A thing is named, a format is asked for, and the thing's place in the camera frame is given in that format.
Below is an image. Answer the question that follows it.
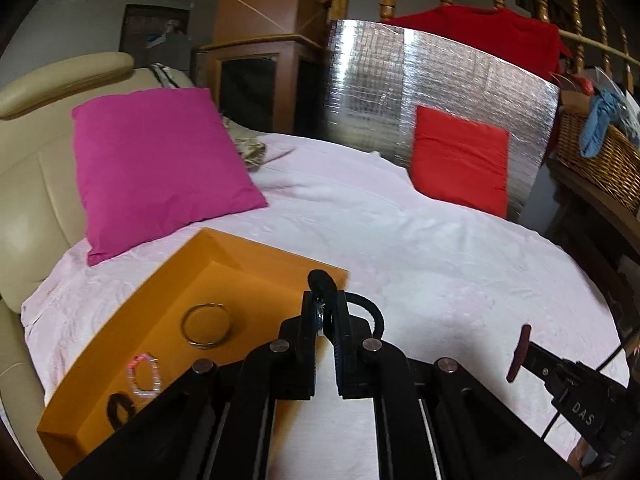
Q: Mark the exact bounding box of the framed wall picture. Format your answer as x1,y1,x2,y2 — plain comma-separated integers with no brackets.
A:
122,4,191,54

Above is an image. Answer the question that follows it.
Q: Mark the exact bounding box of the blue cloth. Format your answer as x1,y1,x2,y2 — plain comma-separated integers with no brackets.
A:
580,89,625,159

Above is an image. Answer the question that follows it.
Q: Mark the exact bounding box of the clear bead bracelet pink charm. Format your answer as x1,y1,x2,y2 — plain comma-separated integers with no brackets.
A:
126,353,164,397

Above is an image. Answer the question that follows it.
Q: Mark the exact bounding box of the orange cardboard box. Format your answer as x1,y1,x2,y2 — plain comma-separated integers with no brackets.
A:
36,227,349,466

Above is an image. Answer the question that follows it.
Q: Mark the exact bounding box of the wooden cabinet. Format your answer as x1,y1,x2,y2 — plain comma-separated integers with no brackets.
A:
192,0,337,137

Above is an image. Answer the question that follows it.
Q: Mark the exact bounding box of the red pillow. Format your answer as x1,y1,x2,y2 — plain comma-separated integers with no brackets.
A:
410,105,511,219

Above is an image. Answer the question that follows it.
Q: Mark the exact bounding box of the gold bangle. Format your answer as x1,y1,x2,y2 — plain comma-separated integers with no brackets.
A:
181,302,234,349

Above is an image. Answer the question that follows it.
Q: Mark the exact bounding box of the wicker basket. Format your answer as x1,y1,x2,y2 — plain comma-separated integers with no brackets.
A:
554,109,640,217

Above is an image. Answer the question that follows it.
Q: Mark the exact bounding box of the black hair tie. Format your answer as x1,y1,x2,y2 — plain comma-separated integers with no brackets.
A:
107,392,137,432
306,269,386,339

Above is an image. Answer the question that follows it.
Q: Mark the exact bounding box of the pink pillow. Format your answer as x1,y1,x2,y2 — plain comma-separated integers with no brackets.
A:
71,87,269,267

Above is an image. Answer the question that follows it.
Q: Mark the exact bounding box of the striped cloth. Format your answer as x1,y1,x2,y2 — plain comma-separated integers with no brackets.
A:
147,62,195,92

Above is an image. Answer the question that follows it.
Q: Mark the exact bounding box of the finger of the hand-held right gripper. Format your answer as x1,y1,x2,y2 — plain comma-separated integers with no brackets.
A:
520,340,572,393

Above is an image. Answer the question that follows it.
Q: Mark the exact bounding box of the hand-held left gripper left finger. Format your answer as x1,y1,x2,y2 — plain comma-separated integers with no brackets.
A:
65,290,321,480

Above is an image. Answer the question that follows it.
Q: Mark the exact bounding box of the patterned cloth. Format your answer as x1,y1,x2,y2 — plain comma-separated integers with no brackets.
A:
220,115,269,172

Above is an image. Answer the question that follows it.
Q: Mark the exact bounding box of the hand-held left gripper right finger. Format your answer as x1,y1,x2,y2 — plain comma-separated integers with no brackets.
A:
327,290,583,480

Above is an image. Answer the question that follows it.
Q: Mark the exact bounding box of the wooden shelf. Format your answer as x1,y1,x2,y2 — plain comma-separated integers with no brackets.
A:
546,159,640,273

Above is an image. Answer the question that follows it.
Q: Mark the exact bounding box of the beige leather sofa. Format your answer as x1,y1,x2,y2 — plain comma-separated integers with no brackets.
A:
0,51,217,463

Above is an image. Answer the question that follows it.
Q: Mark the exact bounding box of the red shirt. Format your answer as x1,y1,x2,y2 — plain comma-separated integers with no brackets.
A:
386,5,572,84

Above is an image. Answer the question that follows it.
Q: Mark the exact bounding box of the black cable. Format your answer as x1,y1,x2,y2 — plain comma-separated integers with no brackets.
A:
542,327,640,442

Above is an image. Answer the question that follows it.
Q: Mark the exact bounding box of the silver foil panel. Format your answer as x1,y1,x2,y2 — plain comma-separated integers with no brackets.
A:
322,19,561,222

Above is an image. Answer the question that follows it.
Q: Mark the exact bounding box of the dark red ring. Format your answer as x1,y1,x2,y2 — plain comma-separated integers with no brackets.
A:
506,325,533,384

